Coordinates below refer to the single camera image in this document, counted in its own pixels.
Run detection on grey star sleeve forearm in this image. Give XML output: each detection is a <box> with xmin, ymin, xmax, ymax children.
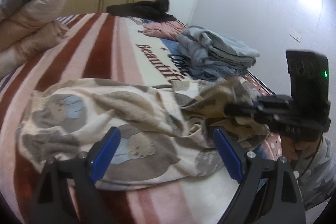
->
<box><xmin>294</xmin><ymin>137</ymin><xmax>335</xmax><ymax>210</ymax></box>

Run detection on person right hand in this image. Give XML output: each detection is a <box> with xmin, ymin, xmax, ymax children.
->
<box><xmin>280</xmin><ymin>136</ymin><xmax>322</xmax><ymax>161</ymax></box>

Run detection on rolled pink grey quilt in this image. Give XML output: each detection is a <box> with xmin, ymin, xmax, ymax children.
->
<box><xmin>1</xmin><ymin>0</ymin><xmax>68</xmax><ymax>77</ymax></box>

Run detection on striped pink bed blanket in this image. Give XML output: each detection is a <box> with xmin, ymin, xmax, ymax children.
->
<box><xmin>1</xmin><ymin>13</ymin><xmax>282</xmax><ymax>223</ymax></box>

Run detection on black camera box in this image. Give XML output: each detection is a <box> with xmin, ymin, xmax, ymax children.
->
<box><xmin>286</xmin><ymin>50</ymin><xmax>329</xmax><ymax>109</ymax></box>

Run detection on black garment on bed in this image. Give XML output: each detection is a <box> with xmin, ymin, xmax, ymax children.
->
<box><xmin>106</xmin><ymin>0</ymin><xmax>177</xmax><ymax>22</ymax></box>

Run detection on white wall socket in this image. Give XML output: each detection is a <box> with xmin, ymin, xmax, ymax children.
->
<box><xmin>289</xmin><ymin>30</ymin><xmax>302</xmax><ymax>43</ymax></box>

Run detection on bear print fleece pants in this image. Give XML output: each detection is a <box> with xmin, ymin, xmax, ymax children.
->
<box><xmin>17</xmin><ymin>77</ymin><xmax>269</xmax><ymax>190</ymax></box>

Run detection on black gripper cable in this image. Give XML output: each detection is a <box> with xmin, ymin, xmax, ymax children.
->
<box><xmin>295</xmin><ymin>135</ymin><xmax>324</xmax><ymax>183</ymax></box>

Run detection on grey folded garment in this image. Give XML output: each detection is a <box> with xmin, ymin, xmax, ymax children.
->
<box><xmin>177</xmin><ymin>26</ymin><xmax>260</xmax><ymax>68</ymax></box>

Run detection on blue denim folded jeans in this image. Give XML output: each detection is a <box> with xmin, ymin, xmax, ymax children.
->
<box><xmin>174</xmin><ymin>55</ymin><xmax>249</xmax><ymax>81</ymax></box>

